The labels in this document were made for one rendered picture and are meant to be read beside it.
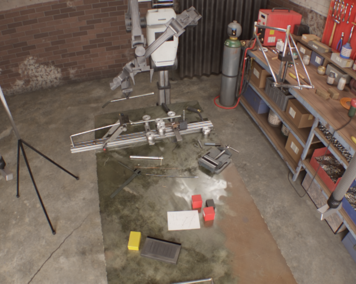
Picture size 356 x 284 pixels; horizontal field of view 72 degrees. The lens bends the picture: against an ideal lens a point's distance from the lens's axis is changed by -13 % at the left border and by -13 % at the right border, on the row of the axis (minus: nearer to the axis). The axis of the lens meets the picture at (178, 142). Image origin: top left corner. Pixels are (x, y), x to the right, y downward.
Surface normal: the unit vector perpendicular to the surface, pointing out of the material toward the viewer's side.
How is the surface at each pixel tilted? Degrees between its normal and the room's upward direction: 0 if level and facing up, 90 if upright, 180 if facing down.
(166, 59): 90
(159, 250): 0
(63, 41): 90
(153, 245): 0
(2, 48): 90
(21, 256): 0
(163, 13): 90
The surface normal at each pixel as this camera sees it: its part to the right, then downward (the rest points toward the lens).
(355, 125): 0.00, -0.76
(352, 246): -0.97, 0.16
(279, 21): 0.25, 0.63
